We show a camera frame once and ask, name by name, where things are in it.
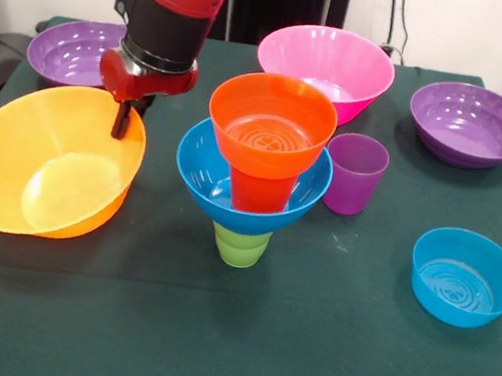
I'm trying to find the orange plastic cup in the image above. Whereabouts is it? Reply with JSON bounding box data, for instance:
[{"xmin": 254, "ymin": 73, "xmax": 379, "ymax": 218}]
[{"xmin": 224, "ymin": 165, "xmax": 300, "ymax": 219}]

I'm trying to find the green plastic cup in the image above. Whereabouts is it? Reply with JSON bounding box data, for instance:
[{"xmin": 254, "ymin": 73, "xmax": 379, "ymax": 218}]
[{"xmin": 206, "ymin": 219, "xmax": 274, "ymax": 273}]

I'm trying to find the purple plastic cup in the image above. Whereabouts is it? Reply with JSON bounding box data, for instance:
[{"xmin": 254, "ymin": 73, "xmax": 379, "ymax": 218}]
[{"xmin": 320, "ymin": 130, "xmax": 394, "ymax": 221}]

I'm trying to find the pink plastic bowl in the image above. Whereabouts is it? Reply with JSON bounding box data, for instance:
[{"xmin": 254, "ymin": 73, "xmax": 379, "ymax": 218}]
[{"xmin": 248, "ymin": 17, "xmax": 401, "ymax": 134}]

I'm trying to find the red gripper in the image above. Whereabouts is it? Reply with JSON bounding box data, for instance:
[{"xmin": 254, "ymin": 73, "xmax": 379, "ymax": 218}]
[{"xmin": 89, "ymin": 45, "xmax": 202, "ymax": 150}]

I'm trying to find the black wall cable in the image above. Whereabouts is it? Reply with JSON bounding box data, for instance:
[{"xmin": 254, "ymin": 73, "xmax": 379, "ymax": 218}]
[{"xmin": 384, "ymin": 0, "xmax": 399, "ymax": 48}]

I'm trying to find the purple plastic bowl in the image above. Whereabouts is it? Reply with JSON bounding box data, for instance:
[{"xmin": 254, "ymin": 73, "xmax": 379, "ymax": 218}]
[
  {"xmin": 401, "ymin": 75, "xmax": 502, "ymax": 174},
  {"xmin": 22, "ymin": 11, "xmax": 130, "ymax": 94}
]

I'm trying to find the dark green table cloth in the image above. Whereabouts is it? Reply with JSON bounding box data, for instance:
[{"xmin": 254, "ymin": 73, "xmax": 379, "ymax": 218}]
[{"xmin": 0, "ymin": 7, "xmax": 502, "ymax": 376}]

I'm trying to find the yellow plastic bowl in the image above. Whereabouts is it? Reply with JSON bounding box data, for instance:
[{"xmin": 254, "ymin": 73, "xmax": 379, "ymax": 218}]
[{"xmin": 0, "ymin": 74, "xmax": 155, "ymax": 252}]

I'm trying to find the deep blue plastic bowl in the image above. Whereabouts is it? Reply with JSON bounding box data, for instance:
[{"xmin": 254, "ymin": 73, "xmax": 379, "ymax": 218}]
[{"xmin": 167, "ymin": 113, "xmax": 339, "ymax": 246}]

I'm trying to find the low blue plastic bowl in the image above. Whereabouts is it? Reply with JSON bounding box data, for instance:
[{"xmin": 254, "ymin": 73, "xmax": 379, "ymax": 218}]
[{"xmin": 403, "ymin": 221, "xmax": 502, "ymax": 333}]

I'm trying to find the grey wall cable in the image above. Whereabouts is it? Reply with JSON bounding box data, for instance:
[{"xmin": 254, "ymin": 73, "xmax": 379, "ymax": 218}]
[{"xmin": 393, "ymin": 0, "xmax": 415, "ymax": 59}]

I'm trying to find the orange plastic bowl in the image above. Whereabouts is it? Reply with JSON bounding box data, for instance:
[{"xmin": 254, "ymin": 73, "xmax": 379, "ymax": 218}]
[{"xmin": 199, "ymin": 64, "xmax": 345, "ymax": 188}]

